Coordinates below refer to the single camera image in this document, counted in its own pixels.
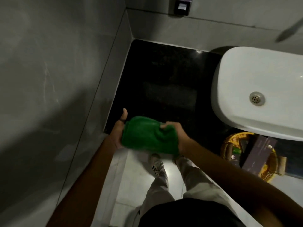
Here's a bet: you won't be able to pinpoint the person's left hand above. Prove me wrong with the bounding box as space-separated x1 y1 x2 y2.
109 108 129 149

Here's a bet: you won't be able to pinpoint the green cloth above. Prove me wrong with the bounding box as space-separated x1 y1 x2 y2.
121 116 179 156

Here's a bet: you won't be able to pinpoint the dark slim box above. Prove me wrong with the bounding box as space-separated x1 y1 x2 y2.
237 135 259 167

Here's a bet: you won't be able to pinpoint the beige trousers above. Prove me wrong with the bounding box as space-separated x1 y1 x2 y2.
138 156 238 219

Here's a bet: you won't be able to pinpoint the person's right hand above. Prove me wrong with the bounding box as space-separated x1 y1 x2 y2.
160 121 193 155

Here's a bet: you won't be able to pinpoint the striped sneaker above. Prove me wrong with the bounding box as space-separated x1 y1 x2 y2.
150 154 166 178

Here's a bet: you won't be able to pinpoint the metal sink drain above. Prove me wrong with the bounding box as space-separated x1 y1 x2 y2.
249 92 265 107

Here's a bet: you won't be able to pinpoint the dark wall-mounted dispenser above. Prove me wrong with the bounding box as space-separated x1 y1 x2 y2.
174 0 193 16

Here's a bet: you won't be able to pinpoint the person's left forearm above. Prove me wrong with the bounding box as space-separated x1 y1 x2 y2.
46 136 117 227

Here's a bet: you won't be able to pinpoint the yellow wicker basket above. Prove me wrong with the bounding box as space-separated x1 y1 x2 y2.
221 132 287 183

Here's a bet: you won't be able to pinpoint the purple cardboard box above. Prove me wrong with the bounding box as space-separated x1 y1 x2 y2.
241 135 278 175

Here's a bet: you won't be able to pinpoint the black shirt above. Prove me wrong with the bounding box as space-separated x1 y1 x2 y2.
138 198 247 227

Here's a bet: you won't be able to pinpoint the white ceramic sink basin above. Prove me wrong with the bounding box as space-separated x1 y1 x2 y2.
211 46 303 142

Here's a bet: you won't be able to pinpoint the person's right forearm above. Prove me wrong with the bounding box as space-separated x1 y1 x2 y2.
182 139 303 227

